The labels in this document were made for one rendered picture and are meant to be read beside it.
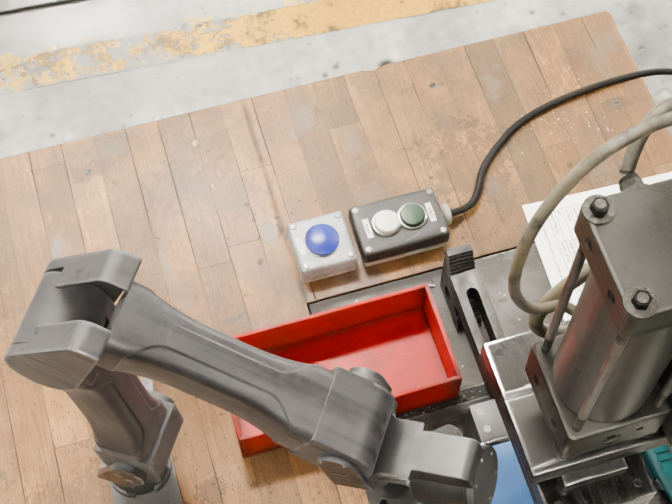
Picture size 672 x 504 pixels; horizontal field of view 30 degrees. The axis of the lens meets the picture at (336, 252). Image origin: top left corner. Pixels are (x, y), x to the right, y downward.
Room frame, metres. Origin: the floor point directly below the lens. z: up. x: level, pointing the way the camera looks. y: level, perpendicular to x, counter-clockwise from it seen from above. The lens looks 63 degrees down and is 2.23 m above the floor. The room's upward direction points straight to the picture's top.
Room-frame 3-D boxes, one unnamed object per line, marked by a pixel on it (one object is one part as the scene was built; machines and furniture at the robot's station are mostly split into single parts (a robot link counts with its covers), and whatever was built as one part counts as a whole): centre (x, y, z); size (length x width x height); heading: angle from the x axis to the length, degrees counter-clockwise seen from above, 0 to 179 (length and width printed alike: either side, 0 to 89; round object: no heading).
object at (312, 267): (0.68, 0.02, 0.90); 0.07 x 0.07 x 0.06; 17
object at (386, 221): (0.71, -0.06, 0.93); 0.03 x 0.03 x 0.02
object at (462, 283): (0.55, -0.16, 0.95); 0.15 x 0.03 x 0.10; 17
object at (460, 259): (0.61, -0.15, 0.95); 0.06 x 0.03 x 0.09; 17
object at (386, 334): (0.52, 0.00, 0.93); 0.25 x 0.12 x 0.06; 107
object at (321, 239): (0.68, 0.02, 0.93); 0.04 x 0.04 x 0.02
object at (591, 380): (0.38, -0.21, 1.37); 0.11 x 0.09 x 0.30; 17
